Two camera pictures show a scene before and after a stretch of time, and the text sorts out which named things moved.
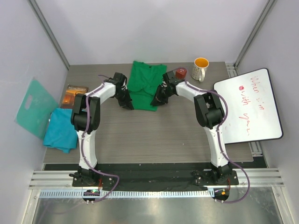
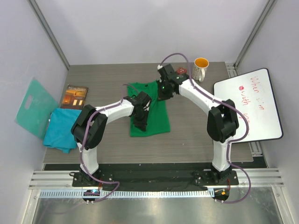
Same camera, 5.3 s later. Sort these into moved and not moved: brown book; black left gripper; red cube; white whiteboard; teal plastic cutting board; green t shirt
Moved: green t shirt; black left gripper
Not moved: white whiteboard; teal plastic cutting board; brown book; red cube
